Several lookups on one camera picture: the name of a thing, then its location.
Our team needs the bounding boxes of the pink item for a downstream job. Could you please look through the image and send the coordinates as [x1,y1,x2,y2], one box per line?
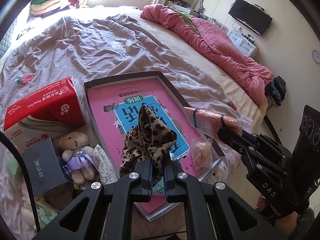
[183,107,242,138]

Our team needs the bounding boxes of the white floral scrunchie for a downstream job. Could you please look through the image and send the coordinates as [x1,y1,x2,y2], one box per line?
[93,145,118,185]

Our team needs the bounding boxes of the green tissue pack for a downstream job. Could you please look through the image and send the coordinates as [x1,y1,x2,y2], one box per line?
[21,197,58,230]

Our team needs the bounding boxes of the plush bear purple dress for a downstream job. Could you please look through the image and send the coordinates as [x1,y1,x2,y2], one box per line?
[59,132,97,185]

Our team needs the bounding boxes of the leopard print scrunchie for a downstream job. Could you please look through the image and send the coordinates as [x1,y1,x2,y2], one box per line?
[119,105,177,184]

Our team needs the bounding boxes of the plush bear pink dress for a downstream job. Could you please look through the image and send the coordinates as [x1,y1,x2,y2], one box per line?
[190,138,213,171]

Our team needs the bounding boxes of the person right hand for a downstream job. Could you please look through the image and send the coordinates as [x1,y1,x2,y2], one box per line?
[255,194,315,239]

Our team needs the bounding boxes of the dark clothes on chair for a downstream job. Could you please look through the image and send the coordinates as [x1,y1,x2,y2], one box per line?
[265,76,286,107]

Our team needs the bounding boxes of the dark grey small box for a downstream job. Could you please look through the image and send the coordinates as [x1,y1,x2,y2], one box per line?
[22,138,67,197]

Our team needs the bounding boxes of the white drawer cabinet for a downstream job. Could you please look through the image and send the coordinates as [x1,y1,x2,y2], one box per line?
[227,29,258,58]

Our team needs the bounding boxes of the pink quilted comforter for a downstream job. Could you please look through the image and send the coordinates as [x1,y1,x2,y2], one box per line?
[140,4,274,107]

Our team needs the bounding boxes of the pink blue book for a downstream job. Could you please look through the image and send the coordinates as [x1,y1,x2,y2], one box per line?
[87,77,211,215]

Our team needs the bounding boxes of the red white tissue box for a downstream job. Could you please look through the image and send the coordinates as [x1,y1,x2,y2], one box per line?
[3,77,85,153]

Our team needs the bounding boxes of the black flat television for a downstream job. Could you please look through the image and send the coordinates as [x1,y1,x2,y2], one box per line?
[228,0,273,36]

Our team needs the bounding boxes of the shallow grey cardboard box tray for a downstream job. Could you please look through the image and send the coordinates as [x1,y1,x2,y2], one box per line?
[83,71,226,222]

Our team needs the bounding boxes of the white vanity mirror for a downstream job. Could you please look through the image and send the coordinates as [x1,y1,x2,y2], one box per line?
[182,0,204,11]

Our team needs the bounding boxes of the mauve strawberry bedsheet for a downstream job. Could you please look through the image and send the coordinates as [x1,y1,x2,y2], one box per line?
[0,13,253,240]

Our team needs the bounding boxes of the stack of folded blankets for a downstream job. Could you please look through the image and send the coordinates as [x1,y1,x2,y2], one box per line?
[30,0,78,17]

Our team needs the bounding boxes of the white wall clock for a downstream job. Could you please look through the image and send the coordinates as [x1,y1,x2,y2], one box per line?
[312,49,320,63]

